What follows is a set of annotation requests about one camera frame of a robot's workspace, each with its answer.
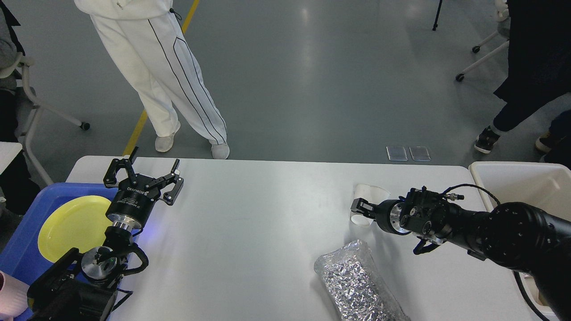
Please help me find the floor socket plate right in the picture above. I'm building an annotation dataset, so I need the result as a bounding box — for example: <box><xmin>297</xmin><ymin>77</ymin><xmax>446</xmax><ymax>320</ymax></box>
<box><xmin>409</xmin><ymin>146</ymin><xmax>431</xmax><ymax>162</ymax></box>

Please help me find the blue plastic tray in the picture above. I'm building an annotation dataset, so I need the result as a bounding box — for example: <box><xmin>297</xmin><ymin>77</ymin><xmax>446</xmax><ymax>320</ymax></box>
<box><xmin>0</xmin><ymin>183</ymin><xmax>117</xmax><ymax>285</ymax></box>

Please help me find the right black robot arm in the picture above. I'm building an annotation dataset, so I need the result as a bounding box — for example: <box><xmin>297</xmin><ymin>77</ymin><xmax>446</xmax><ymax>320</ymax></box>
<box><xmin>351</xmin><ymin>187</ymin><xmax>571</xmax><ymax>321</ymax></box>

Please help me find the floor socket plate left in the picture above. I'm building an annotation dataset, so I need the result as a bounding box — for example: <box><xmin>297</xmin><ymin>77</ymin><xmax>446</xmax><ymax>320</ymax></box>
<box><xmin>386</xmin><ymin>146</ymin><xmax>408</xmax><ymax>162</ymax></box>

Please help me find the seated person at left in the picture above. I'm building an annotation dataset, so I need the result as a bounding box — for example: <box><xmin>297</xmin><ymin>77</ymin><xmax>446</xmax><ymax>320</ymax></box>
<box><xmin>0</xmin><ymin>3</ymin><xmax>40</xmax><ymax>215</ymax></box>

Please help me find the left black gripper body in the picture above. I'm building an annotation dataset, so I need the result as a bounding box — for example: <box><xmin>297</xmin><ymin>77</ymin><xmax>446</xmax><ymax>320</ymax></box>
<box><xmin>105</xmin><ymin>173</ymin><xmax>161</xmax><ymax>228</ymax></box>

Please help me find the white side table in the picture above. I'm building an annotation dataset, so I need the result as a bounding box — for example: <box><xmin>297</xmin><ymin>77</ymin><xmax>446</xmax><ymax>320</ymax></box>
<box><xmin>0</xmin><ymin>141</ymin><xmax>23</xmax><ymax>173</ymax></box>

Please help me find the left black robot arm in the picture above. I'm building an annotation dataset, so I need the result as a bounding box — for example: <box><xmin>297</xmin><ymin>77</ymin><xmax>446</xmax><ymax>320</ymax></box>
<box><xmin>27</xmin><ymin>148</ymin><xmax>184</xmax><ymax>321</ymax></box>

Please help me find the floor socket plate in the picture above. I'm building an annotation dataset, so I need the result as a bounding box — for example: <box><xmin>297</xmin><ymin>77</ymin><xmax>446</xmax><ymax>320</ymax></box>
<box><xmin>386</xmin><ymin>146</ymin><xmax>408</xmax><ymax>162</ymax></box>
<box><xmin>409</xmin><ymin>146</ymin><xmax>431</xmax><ymax>162</ymax></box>

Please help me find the white office chair right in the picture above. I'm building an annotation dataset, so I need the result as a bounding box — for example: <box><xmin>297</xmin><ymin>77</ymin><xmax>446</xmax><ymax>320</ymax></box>
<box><xmin>455</xmin><ymin>0</ymin><xmax>511</xmax><ymax>82</ymax></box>

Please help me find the black tripod leg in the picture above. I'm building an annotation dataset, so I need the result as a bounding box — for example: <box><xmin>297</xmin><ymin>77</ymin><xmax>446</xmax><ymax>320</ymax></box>
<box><xmin>432</xmin><ymin>0</ymin><xmax>444</xmax><ymax>31</ymax></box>

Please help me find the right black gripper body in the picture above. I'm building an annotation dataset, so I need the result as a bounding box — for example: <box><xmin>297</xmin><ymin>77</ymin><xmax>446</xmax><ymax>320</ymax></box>
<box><xmin>373</xmin><ymin>199</ymin><xmax>411</xmax><ymax>235</ymax></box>

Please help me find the person with black sneakers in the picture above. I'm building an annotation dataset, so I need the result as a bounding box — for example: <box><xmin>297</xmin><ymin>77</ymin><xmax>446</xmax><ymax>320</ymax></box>
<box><xmin>474</xmin><ymin>0</ymin><xmax>571</xmax><ymax>154</ymax></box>

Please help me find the yellow plastic plate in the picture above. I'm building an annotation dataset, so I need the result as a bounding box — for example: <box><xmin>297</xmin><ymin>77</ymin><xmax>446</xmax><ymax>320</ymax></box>
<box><xmin>37</xmin><ymin>195</ymin><xmax>112</xmax><ymax>263</ymax></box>

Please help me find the beige plastic bin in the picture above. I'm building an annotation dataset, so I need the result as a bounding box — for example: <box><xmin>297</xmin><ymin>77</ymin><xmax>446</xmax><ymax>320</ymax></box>
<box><xmin>468</xmin><ymin>161</ymin><xmax>571</xmax><ymax>317</ymax></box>

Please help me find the person in white trousers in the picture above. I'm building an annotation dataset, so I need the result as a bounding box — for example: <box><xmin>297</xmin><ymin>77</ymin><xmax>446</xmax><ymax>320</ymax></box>
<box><xmin>75</xmin><ymin>0</ymin><xmax>230</xmax><ymax>159</ymax></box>

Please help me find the white paper cup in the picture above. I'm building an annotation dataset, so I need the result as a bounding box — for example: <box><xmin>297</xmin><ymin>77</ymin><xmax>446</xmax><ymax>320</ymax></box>
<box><xmin>350</xmin><ymin>184</ymin><xmax>391</xmax><ymax>227</ymax></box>

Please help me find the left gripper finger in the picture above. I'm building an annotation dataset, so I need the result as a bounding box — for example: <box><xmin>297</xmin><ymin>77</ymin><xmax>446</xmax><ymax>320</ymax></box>
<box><xmin>145</xmin><ymin>158</ymin><xmax>184</xmax><ymax>206</ymax></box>
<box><xmin>103</xmin><ymin>146</ymin><xmax>139</xmax><ymax>188</ymax></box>

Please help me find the person at right edge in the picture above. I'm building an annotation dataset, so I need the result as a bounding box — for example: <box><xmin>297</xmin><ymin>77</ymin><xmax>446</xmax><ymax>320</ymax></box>
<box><xmin>534</xmin><ymin>110</ymin><xmax>571</xmax><ymax>169</ymax></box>

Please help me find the office chair left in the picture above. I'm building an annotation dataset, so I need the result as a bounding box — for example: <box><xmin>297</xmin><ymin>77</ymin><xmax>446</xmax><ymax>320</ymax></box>
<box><xmin>1</xmin><ymin>52</ymin><xmax>91</xmax><ymax>185</ymax></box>

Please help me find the pink cup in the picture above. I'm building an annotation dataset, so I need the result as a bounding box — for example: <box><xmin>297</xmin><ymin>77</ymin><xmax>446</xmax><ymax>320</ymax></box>
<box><xmin>0</xmin><ymin>272</ymin><xmax>29</xmax><ymax>321</ymax></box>

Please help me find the silver foil bag front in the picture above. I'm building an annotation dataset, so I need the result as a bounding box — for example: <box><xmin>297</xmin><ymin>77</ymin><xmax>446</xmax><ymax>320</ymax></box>
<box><xmin>314</xmin><ymin>239</ymin><xmax>410</xmax><ymax>321</ymax></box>

